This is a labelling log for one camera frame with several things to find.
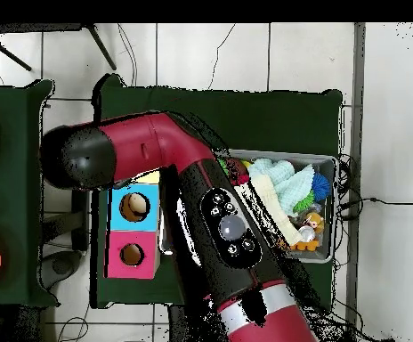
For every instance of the cream waffle cloth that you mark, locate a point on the cream waffle cloth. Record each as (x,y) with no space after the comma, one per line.
(270,203)

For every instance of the mint green waffle cloth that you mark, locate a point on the mint green waffle cloth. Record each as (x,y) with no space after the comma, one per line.
(292,185)

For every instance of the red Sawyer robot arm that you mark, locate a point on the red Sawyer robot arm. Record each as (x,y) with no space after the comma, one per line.
(178,142)

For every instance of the wooden box with three holes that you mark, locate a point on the wooden box with three holes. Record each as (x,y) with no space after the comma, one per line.
(135,237)

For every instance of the shallow mesh bin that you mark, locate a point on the shallow mesh bin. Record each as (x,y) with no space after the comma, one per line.
(320,254)

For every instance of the dark green table cloth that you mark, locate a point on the dark green table cloth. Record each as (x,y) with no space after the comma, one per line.
(263,117)

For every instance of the green spiky ball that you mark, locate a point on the green spiky ball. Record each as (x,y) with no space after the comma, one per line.
(302,203)

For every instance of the orange building brick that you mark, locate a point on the orange building brick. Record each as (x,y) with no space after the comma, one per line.
(304,245)

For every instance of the brown teddy bear toy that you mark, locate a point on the brown teddy bear toy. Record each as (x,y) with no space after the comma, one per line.
(315,221)

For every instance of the blue spiky ball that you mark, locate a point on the blue spiky ball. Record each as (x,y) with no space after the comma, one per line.
(321,187)

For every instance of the black upright panel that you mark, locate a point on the black upright panel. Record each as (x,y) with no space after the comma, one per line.
(81,228)

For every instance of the grey stand base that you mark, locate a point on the grey stand base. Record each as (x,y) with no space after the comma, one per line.
(60,267)

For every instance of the green cloth side table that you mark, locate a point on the green cloth side table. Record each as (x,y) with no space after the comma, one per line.
(14,178)

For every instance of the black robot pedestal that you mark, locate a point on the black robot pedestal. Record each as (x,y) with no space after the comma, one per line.
(178,327)

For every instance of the black metal frame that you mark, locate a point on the black metal frame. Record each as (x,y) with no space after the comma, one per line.
(101,46)

